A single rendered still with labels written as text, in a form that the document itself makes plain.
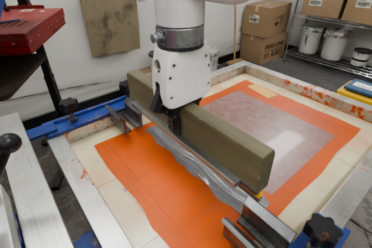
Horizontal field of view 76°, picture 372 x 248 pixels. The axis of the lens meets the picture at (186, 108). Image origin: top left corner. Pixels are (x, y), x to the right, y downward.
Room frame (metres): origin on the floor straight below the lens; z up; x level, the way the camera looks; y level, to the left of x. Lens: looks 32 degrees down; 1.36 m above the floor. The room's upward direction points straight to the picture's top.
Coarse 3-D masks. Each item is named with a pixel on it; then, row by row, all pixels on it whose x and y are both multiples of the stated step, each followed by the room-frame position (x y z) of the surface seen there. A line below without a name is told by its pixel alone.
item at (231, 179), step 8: (136, 104) 0.48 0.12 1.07; (144, 112) 0.44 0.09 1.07; (152, 120) 0.42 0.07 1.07; (160, 120) 0.41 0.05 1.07; (160, 128) 0.39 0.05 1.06; (168, 128) 0.38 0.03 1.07; (176, 136) 0.36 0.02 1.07; (184, 144) 0.33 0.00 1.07; (192, 144) 0.33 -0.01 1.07; (192, 152) 0.32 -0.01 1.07; (200, 152) 0.31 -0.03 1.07; (200, 160) 0.30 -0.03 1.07; (208, 160) 0.29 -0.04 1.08; (216, 168) 0.27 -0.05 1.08; (224, 168) 0.27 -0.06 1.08; (224, 176) 0.26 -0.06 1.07; (232, 176) 0.26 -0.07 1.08; (232, 184) 0.24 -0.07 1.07
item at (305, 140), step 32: (256, 128) 0.54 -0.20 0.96; (288, 128) 0.54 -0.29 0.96; (320, 128) 0.54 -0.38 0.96; (352, 128) 0.54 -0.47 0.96; (288, 160) 0.41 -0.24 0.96; (320, 160) 0.41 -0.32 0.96; (160, 192) 0.32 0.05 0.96; (192, 192) 0.32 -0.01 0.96; (288, 192) 0.32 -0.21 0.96; (160, 224) 0.25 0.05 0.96; (192, 224) 0.25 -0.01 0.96
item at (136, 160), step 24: (216, 96) 0.72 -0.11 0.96; (240, 96) 0.72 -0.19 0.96; (264, 96) 0.72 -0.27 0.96; (240, 120) 0.58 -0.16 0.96; (96, 144) 0.47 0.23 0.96; (120, 144) 0.47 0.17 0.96; (144, 144) 0.47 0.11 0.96; (120, 168) 0.39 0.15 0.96; (144, 168) 0.39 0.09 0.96; (168, 168) 0.39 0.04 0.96
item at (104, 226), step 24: (216, 72) 0.85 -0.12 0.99; (240, 72) 0.91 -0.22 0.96; (264, 72) 0.85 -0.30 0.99; (312, 96) 0.70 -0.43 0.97; (336, 96) 0.66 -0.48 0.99; (48, 144) 0.45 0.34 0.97; (72, 168) 0.35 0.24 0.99; (360, 168) 0.35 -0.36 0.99; (72, 192) 0.32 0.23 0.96; (96, 192) 0.29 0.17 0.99; (336, 192) 0.29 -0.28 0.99; (360, 192) 0.29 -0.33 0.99; (96, 216) 0.24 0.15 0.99; (336, 216) 0.24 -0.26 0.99; (96, 240) 0.22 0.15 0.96; (120, 240) 0.20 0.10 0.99
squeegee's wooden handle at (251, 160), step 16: (128, 80) 0.51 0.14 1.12; (144, 80) 0.47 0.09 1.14; (144, 96) 0.46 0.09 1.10; (192, 112) 0.34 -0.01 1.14; (208, 112) 0.34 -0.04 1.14; (192, 128) 0.34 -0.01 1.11; (208, 128) 0.31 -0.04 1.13; (224, 128) 0.29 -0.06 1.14; (208, 144) 0.30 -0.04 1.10; (224, 144) 0.28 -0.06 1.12; (240, 144) 0.26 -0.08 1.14; (256, 144) 0.25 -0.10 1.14; (224, 160) 0.28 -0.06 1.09; (240, 160) 0.25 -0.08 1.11; (256, 160) 0.23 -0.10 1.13; (272, 160) 0.24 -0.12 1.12; (240, 176) 0.25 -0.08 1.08; (256, 176) 0.23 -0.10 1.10; (256, 192) 0.23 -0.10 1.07
